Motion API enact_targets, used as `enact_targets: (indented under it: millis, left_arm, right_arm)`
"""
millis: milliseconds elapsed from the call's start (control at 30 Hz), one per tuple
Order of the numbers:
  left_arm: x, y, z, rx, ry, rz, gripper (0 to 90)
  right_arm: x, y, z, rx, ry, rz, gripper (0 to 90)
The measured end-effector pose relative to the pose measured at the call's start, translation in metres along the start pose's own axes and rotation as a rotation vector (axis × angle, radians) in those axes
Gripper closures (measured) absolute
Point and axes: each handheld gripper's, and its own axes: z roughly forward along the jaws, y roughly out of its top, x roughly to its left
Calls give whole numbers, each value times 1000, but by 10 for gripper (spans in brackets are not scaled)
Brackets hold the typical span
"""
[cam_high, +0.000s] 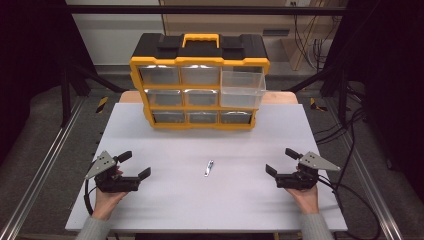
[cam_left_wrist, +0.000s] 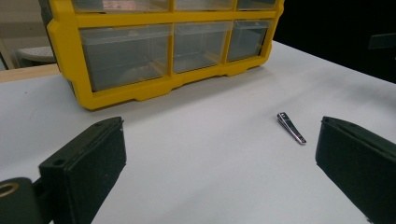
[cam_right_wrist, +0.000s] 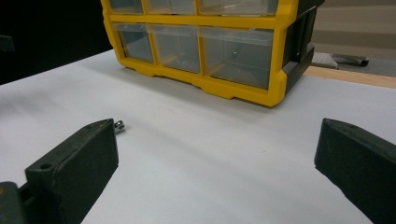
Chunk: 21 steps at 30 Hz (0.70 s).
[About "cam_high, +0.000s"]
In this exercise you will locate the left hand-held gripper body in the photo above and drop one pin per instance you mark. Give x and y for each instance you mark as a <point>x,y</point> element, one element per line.
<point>111,184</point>

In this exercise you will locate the person's right hand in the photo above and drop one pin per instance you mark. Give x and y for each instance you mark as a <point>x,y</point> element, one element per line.
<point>306,200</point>

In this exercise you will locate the black curtain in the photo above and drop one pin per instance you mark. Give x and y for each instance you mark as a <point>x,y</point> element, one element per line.
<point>393,83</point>
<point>30,66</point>

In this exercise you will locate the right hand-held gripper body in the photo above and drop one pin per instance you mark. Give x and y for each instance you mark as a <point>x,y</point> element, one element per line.
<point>296,180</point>

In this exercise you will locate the aluminium floor rail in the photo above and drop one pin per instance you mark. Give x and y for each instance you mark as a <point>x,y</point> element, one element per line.
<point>36,170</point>
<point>373,190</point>

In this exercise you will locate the person's left hand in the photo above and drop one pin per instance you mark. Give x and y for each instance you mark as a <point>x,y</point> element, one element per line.
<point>106,201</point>

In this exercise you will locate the black metal frame bar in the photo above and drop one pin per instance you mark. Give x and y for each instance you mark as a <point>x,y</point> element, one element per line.
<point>200,9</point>

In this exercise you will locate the clear plastic drawer bin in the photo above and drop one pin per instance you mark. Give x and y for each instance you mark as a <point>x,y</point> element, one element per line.
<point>241,90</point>

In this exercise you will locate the group of clear drawers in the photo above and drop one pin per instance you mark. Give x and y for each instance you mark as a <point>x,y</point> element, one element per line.
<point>163,76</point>

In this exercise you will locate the light wooden cabinet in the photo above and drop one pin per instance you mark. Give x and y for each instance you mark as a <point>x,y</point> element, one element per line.
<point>233,23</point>

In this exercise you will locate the yellow black organizer case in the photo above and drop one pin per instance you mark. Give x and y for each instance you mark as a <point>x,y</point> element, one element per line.
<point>150,46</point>

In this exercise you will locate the black metal frame post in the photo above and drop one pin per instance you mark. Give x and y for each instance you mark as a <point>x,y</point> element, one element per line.
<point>65,96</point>

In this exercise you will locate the small metal screw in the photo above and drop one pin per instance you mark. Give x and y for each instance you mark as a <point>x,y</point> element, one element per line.
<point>209,168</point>

